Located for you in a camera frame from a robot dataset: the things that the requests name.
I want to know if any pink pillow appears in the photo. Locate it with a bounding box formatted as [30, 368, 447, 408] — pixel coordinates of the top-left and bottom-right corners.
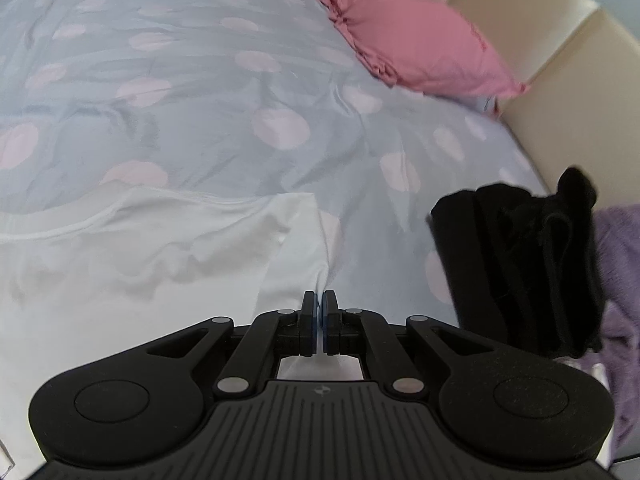
[282, 0, 531, 100]

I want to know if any pile of black clothes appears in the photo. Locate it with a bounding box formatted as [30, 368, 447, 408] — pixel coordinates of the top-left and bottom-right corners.
[425, 165, 606, 360]

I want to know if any white T-shirt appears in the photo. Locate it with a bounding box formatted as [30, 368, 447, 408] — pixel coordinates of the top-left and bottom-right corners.
[0, 182, 363, 466]

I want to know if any purple fleece clothing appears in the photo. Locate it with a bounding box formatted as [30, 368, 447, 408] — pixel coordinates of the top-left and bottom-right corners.
[565, 205, 640, 456]

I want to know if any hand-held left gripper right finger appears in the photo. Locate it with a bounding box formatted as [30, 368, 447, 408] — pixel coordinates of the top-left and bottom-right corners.
[320, 289, 496, 397]

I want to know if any grey pink-dotted bedsheet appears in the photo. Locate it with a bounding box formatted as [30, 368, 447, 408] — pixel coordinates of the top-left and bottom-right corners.
[0, 0, 551, 341]

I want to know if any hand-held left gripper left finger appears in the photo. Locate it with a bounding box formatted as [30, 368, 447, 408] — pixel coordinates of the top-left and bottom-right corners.
[145, 290, 320, 397]

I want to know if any beige padded headboard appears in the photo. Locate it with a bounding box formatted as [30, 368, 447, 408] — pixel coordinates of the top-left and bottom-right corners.
[390, 0, 640, 211]

